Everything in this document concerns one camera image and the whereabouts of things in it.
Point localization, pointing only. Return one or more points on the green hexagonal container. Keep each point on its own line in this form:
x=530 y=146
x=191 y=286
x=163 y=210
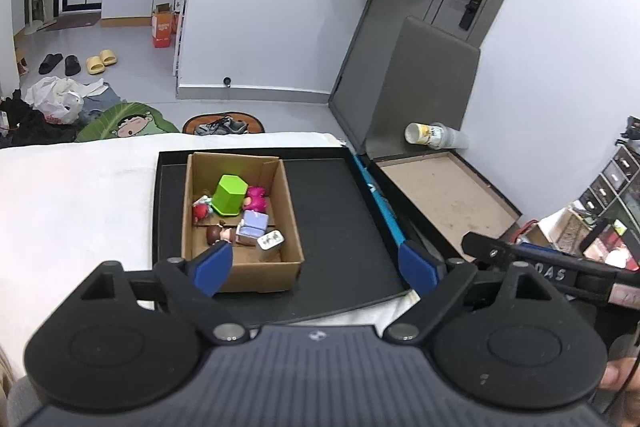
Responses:
x=227 y=194

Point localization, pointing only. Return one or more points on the blue white printed board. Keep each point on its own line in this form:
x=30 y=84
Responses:
x=380 y=202

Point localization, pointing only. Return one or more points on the dark clothes pile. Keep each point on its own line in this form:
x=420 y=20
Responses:
x=30 y=127

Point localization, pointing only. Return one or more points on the grey sneakers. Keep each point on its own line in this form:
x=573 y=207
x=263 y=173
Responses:
x=222 y=127

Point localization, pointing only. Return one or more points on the pink plastic toy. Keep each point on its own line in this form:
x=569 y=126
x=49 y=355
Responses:
x=256 y=199

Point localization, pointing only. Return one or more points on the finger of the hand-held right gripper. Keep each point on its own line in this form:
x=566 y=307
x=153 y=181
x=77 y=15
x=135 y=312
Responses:
x=580 y=279

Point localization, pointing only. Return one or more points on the white plastic bag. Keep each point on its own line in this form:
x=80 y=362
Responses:
x=52 y=99

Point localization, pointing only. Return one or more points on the yellow slipper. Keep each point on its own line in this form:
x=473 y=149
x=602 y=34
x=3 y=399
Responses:
x=108 y=57
x=95 y=65

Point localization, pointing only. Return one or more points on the orange cardboard box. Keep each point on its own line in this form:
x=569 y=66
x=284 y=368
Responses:
x=162 y=29

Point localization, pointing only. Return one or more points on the black tray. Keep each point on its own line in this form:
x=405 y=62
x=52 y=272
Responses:
x=335 y=217

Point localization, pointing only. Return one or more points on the dark shoe mat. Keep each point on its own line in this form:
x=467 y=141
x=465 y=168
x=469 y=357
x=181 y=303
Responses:
x=222 y=118

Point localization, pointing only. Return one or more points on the small doll figurine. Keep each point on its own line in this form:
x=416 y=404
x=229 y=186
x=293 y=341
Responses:
x=220 y=234

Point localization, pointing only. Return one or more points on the black slipper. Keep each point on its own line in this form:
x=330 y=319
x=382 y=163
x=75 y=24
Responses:
x=72 y=65
x=51 y=64

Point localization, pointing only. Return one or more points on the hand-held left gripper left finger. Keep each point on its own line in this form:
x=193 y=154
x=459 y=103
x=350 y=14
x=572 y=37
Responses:
x=212 y=269

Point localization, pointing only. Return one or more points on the person's right hand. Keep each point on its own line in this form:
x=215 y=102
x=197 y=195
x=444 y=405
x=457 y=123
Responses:
x=617 y=374

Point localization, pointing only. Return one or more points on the white blanket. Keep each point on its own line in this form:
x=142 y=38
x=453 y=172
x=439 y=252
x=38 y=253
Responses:
x=75 y=217

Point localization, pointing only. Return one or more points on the grey cloth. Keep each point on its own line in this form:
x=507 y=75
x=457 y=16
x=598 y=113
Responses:
x=27 y=402

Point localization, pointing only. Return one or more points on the dark small drawer cabinet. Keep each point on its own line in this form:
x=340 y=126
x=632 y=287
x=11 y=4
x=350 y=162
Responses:
x=615 y=182

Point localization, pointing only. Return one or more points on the blue jeans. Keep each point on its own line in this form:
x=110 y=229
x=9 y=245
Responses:
x=102 y=102

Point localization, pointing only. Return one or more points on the patterned box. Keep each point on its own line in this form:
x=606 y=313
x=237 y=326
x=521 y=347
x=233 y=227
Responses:
x=575 y=229

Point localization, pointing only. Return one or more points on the red crab toy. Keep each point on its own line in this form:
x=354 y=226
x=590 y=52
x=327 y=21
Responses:
x=201 y=213

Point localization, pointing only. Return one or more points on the brown cardboard box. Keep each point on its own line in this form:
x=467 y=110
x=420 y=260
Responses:
x=260 y=277

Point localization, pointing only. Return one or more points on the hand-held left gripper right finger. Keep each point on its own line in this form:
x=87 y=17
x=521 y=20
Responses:
x=420 y=269

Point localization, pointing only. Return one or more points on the black framed brown board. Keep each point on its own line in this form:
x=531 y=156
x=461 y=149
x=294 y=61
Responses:
x=445 y=197

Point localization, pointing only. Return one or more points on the grey upholstered panel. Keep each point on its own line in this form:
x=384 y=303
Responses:
x=415 y=87

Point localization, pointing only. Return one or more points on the grey door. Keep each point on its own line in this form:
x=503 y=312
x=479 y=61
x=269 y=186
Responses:
x=440 y=9

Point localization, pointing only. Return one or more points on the brown door mat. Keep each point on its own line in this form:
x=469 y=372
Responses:
x=72 y=22

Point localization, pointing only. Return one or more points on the white leaning rack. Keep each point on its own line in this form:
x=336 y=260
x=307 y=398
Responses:
x=184 y=32

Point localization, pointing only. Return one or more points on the beige fleece blanket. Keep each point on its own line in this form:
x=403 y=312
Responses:
x=6 y=367

